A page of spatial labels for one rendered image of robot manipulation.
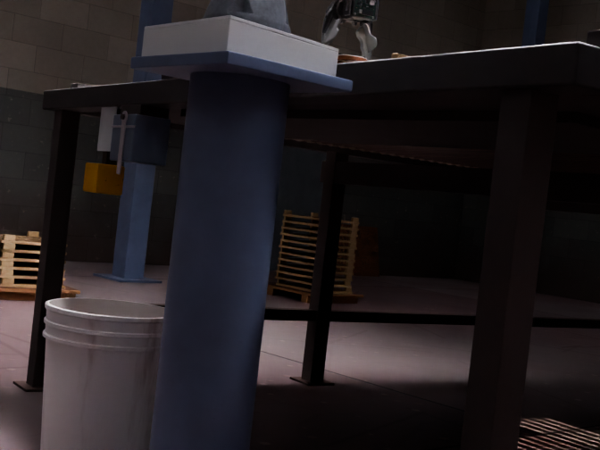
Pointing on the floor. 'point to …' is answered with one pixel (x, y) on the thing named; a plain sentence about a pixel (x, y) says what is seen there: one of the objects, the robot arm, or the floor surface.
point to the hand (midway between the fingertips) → (344, 59)
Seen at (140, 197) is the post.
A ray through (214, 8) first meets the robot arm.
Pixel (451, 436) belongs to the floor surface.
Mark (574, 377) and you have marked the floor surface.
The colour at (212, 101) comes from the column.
